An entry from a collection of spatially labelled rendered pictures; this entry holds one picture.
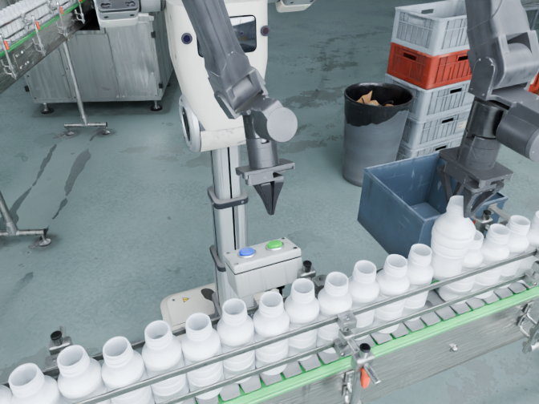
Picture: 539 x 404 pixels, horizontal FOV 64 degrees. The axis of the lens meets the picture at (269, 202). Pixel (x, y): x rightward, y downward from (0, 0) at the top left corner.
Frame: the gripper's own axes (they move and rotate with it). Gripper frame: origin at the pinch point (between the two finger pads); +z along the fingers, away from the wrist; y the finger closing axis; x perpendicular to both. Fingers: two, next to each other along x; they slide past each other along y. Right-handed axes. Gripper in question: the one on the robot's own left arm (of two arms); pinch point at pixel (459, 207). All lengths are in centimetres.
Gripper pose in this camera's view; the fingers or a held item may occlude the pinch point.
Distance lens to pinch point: 81.7
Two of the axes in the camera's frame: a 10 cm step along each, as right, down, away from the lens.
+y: -3.7, -5.4, 7.5
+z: 0.0, 8.1, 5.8
